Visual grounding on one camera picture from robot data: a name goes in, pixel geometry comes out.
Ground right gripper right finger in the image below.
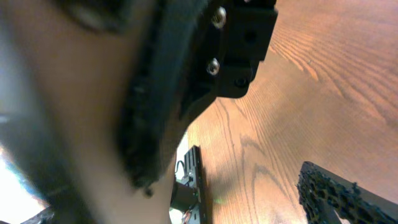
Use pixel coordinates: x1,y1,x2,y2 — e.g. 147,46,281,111
297,161,397,224

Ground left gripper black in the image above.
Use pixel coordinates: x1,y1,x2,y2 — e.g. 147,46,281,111
170,146,207,224

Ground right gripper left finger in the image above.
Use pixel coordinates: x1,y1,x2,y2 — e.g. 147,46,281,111
117,0,278,189

